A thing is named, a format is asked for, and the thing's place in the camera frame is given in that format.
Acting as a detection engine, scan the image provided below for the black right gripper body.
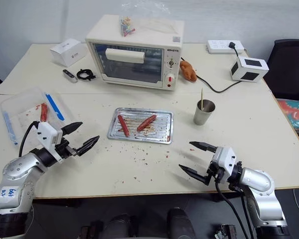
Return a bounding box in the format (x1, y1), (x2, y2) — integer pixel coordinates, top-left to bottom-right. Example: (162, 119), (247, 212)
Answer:
(205, 160), (226, 185)

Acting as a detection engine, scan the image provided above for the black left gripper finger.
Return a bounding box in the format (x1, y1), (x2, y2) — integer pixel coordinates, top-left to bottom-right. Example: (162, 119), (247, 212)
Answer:
(62, 121), (84, 136)
(75, 135), (101, 157)

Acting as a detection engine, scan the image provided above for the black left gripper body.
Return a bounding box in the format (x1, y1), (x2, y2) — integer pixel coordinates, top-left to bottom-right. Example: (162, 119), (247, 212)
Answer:
(54, 138), (78, 160)

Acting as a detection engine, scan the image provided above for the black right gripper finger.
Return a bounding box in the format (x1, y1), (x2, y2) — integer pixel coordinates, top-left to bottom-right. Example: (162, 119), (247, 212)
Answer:
(178, 164), (213, 186)
(189, 141), (218, 153)

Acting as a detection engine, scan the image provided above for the red sausage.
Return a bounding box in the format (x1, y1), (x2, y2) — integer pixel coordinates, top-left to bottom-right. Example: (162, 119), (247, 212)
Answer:
(137, 114), (157, 132)
(117, 114), (131, 137)
(40, 102), (49, 122)

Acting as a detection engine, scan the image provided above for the metal cup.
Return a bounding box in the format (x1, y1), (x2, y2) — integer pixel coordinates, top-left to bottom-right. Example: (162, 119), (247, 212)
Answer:
(192, 99), (216, 125)

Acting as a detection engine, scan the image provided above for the small black silver device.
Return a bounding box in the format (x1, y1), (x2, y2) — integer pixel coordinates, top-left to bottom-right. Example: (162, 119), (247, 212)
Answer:
(62, 69), (78, 83)

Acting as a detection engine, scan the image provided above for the dark rounded shape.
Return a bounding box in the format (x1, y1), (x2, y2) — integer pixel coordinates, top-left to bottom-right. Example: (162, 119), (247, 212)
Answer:
(166, 207), (196, 239)
(106, 213), (141, 239)

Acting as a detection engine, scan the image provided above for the clear plastic container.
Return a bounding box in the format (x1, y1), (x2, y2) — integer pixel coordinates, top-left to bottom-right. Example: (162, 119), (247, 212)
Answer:
(0, 86), (75, 148)

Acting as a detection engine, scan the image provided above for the metal baking tray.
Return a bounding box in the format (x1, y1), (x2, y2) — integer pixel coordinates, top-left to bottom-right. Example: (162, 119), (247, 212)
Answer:
(107, 107), (174, 145)

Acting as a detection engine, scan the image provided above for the small white carton box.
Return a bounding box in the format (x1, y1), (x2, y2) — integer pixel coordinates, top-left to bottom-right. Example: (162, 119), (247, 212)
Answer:
(49, 38), (87, 67)

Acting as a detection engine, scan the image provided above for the orange toy roast chicken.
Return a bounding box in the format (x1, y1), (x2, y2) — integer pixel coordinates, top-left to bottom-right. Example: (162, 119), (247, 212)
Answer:
(179, 60), (198, 83)

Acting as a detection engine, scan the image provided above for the white cube with black faces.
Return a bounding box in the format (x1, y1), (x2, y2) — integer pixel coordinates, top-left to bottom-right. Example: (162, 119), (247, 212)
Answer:
(230, 55), (269, 83)

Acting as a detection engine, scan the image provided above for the cream toaster oven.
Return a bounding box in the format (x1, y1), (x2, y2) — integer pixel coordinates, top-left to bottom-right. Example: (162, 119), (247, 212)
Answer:
(85, 14), (185, 92)

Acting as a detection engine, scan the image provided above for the colourful fish print bag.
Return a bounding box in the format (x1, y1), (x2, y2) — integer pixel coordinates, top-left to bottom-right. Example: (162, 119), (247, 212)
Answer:
(276, 96), (299, 137)

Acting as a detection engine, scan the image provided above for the white power strip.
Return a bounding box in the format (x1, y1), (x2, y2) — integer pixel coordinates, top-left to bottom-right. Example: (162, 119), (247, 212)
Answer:
(205, 39), (245, 55)

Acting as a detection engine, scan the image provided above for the clear bag of coloured pieces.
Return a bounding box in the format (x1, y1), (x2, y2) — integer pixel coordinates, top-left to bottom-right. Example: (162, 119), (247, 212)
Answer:
(118, 0), (177, 38)

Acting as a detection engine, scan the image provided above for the black office chair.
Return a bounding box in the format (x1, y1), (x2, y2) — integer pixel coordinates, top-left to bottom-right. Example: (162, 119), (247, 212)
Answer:
(266, 39), (299, 101)

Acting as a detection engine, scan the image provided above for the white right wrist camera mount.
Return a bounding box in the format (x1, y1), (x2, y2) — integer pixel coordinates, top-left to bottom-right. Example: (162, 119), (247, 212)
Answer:
(210, 146), (240, 184)

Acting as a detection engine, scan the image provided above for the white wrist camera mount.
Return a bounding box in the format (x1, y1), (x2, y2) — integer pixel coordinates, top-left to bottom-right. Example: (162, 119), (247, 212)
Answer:
(210, 146), (240, 184)
(36, 121), (65, 162)

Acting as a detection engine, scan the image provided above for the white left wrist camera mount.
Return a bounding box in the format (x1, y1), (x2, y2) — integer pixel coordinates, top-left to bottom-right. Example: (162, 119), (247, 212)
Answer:
(36, 121), (65, 162)

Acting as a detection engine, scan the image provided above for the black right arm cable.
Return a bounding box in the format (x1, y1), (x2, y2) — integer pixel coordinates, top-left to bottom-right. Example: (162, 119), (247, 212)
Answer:
(213, 182), (255, 239)

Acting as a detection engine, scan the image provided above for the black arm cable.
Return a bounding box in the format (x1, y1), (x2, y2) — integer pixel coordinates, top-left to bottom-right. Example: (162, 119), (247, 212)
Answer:
(18, 120), (39, 158)
(213, 182), (255, 239)

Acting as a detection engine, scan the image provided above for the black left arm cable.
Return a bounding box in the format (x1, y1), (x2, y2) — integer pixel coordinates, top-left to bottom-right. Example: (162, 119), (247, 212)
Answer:
(18, 120), (39, 158)

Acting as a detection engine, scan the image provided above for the coiled black cable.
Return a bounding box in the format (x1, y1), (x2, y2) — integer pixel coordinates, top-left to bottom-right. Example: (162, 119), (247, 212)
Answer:
(76, 69), (97, 81)

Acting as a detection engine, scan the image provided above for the black oven power cable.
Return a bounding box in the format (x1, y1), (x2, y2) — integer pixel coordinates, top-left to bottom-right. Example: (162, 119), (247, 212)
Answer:
(180, 41), (241, 94)

